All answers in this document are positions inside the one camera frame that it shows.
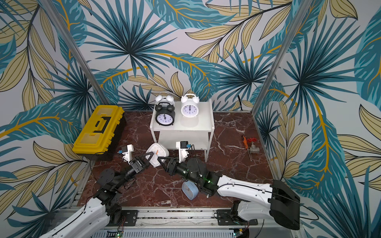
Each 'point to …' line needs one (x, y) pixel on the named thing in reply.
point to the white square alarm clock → (156, 150)
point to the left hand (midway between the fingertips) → (154, 157)
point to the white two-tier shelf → (197, 131)
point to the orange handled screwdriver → (245, 142)
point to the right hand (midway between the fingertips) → (159, 159)
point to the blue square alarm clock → (190, 190)
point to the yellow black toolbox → (100, 137)
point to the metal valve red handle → (253, 149)
